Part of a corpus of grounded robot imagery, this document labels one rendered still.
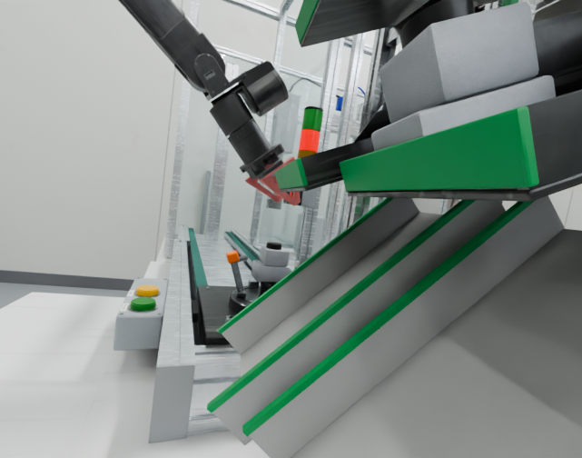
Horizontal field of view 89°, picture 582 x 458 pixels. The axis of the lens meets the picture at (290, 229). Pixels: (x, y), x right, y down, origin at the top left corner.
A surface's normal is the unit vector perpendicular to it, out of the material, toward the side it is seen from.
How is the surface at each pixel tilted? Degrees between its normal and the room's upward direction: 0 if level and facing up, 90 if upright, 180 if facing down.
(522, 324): 45
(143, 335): 90
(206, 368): 90
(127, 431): 0
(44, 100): 90
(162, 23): 96
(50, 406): 0
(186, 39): 99
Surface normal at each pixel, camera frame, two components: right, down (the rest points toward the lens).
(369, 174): -0.94, 0.30
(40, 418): 0.15, -0.99
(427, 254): 0.18, 0.11
